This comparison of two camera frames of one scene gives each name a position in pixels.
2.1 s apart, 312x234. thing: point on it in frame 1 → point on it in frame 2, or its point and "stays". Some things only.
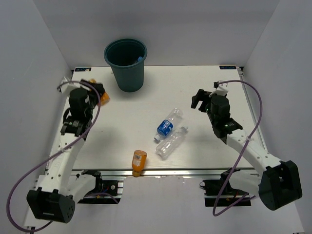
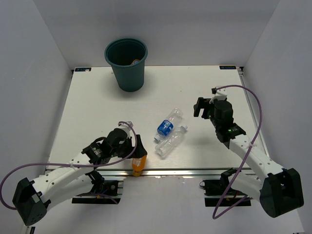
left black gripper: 99,87 → 140,150
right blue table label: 227,67 stays
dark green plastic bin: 126,57 stays
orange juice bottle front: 138,162 stays
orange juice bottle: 105,97 → 134,61
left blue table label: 83,69 stays
